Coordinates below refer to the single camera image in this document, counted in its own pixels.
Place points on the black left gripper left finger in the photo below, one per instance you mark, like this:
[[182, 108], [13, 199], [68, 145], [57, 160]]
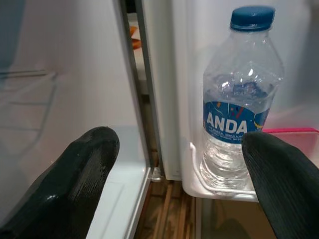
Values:
[[69, 186]]

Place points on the small grey steel fridge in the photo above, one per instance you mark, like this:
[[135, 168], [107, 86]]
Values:
[[74, 74]]

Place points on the clear container with pink lid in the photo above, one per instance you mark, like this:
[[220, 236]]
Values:
[[299, 139]]

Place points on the wooden wine rack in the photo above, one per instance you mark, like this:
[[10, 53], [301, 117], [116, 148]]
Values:
[[172, 214]]

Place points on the clear water bottle blue label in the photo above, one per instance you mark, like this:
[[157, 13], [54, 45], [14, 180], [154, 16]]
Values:
[[236, 87]]

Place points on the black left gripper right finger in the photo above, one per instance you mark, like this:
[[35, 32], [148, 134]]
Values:
[[286, 186]]

